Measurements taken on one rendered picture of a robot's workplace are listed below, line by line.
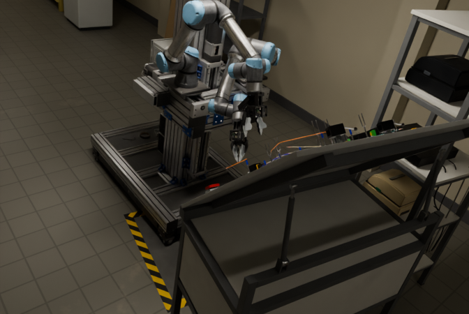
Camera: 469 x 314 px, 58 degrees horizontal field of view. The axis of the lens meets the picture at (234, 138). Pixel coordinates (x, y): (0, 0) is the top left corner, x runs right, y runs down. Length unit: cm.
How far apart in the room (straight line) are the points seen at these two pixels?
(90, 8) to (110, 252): 455
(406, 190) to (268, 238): 101
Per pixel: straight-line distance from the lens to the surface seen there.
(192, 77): 259
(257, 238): 214
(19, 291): 297
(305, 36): 494
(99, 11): 699
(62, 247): 316
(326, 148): 130
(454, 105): 249
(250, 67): 194
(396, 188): 277
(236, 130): 211
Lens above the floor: 226
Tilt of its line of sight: 31 degrees down
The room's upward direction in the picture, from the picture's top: 10 degrees clockwise
